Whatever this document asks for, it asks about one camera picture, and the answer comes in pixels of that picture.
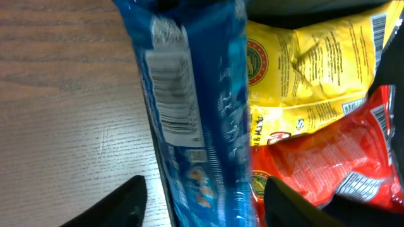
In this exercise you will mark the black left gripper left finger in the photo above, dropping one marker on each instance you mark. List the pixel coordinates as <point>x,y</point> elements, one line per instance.
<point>124,207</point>

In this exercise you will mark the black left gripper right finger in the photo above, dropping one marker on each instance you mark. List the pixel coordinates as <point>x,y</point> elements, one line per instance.
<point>284,207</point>

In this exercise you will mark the red snack packet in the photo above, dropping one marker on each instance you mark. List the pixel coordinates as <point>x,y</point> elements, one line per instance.
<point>348,169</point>

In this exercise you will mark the black box with lid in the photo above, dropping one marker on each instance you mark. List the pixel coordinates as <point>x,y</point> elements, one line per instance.
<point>298,14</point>

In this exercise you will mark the yellow snack packet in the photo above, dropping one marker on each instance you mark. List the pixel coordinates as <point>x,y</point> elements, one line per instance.
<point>305,79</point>

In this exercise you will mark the blue cookie pack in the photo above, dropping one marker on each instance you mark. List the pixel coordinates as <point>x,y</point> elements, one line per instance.
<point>192,56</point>

